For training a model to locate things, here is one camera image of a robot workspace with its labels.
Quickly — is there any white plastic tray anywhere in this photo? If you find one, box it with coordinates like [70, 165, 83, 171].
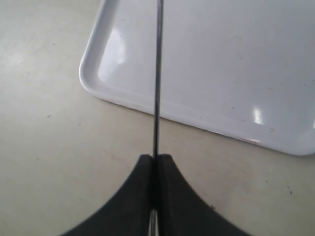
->
[79, 0, 315, 155]

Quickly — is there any thin metal skewer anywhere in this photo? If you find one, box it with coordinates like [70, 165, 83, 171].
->
[149, 0, 164, 236]

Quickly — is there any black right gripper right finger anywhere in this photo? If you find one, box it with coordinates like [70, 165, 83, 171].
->
[157, 154, 246, 236]

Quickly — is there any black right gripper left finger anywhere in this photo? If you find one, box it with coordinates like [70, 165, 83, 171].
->
[64, 154, 153, 236]

